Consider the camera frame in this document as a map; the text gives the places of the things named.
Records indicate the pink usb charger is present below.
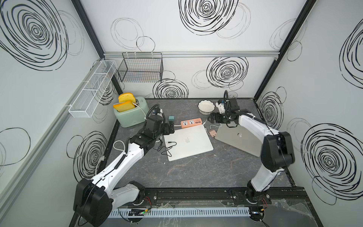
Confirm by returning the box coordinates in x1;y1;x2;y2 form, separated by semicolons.
209;130;216;137

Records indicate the orange power strip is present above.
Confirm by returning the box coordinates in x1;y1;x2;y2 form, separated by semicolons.
181;118;203;129

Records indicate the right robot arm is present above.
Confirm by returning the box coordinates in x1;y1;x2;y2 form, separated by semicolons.
208;111;295;204

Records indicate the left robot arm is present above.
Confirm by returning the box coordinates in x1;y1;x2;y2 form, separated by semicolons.
73;114;175;227

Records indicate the silver grey laptop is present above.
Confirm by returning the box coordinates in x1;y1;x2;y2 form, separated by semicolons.
215;124;262;157

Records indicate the white apple laptop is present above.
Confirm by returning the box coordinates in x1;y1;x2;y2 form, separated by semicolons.
164;125;214;161

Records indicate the white scalloped bowl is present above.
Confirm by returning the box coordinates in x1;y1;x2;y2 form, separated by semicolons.
198;100;215;115

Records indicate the mint green toaster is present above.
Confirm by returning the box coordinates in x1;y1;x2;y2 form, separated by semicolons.
113;96;149;128

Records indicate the clear drinking glass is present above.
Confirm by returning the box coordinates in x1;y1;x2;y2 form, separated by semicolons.
227;91;238;99

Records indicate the front yellow toast slice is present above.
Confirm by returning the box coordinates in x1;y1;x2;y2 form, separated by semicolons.
113;101;135;113

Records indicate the yellow toast slice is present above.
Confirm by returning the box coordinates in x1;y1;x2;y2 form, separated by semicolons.
118;93;136;103
113;101;135;113

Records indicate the rear yellow toast slice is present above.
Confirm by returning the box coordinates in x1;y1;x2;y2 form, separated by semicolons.
118;93;136;103

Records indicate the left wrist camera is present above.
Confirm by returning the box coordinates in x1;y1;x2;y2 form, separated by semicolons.
145;104;166;124

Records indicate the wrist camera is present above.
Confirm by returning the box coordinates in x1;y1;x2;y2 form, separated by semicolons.
145;104;166;124
215;90;241;115

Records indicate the white charging cable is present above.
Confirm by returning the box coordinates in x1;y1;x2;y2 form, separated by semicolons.
202;118;222;132

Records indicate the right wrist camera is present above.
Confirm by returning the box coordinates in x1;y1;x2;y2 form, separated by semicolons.
215;90;241;115

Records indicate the black wire basket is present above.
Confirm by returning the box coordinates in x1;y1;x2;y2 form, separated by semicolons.
117;52;164;83

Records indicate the thick white power cord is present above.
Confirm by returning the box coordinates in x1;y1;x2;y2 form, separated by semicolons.
94;124;182;176

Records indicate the white wire shelf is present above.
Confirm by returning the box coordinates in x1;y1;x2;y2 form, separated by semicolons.
69;60;117;118

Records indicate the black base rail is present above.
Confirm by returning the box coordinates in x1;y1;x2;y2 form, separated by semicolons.
144;187;308;205

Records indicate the grey slotted cable duct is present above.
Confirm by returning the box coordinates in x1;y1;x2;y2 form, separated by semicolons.
109;207;251;219

